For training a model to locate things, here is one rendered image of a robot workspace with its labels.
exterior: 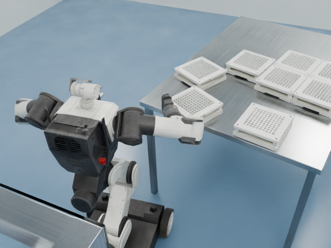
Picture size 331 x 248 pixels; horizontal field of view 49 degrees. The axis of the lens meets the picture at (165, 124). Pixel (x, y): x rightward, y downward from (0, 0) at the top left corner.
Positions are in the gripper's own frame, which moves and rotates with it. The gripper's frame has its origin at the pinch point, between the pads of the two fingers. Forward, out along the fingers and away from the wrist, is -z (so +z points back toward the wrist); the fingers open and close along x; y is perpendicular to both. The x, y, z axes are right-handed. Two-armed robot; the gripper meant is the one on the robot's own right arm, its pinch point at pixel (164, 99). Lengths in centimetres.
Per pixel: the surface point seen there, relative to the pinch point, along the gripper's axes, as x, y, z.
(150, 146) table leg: 48, -7, -14
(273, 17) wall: 98, 232, -264
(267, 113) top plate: 3, 51, 26
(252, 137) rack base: 7, 37, 37
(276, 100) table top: 10, 68, 9
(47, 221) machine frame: -69, -54, 118
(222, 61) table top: 11, 56, -46
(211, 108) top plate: 2.9, 23.6, 12.3
